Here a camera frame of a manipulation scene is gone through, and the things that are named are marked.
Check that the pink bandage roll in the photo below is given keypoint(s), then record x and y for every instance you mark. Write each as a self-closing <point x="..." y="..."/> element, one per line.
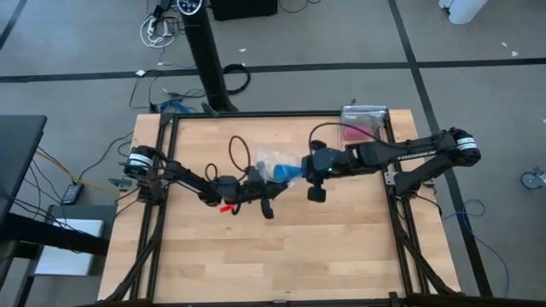
<point x="356" y="133"/>

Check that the black power adapter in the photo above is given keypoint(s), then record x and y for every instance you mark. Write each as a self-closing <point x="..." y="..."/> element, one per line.
<point x="72" y="194"/>

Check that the blue elastic bandage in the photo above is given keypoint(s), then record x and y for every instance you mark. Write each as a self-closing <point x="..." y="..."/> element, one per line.
<point x="286" y="172"/>

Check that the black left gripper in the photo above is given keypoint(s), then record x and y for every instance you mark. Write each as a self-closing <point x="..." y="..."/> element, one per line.
<point x="251" y="192"/>

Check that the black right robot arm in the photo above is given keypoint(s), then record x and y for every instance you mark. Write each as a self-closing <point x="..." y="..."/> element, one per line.
<point x="405" y="151"/>

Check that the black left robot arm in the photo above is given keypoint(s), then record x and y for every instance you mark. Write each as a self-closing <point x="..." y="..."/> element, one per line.
<point x="187" y="177"/>

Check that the clear plastic bag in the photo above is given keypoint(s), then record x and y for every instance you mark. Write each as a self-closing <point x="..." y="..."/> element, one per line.
<point x="271" y="158"/>

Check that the black tower fan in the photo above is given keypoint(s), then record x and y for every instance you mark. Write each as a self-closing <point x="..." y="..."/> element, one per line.
<point x="207" y="55"/>

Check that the red tag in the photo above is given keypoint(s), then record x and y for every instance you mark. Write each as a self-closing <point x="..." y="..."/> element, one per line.
<point x="227" y="208"/>

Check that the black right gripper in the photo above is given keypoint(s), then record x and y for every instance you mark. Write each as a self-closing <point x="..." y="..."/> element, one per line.
<point x="332" y="162"/>

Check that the black desk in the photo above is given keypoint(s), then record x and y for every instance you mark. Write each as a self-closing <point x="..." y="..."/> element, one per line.
<point x="19" y="145"/>

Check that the black aluminium table frame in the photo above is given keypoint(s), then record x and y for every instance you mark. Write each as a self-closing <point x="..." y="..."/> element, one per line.
<point x="273" y="114"/>

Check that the grey caster wheel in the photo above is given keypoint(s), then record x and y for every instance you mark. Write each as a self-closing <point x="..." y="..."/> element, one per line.
<point x="531" y="180"/>

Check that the zip bag with bandages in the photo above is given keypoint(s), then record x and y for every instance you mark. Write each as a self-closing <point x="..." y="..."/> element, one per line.
<point x="362" y="115"/>

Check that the white plastic object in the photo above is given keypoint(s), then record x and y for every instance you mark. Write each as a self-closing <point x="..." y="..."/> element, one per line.
<point x="465" y="10"/>

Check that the black box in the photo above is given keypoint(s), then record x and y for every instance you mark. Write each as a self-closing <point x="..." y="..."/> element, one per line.
<point x="243" y="8"/>

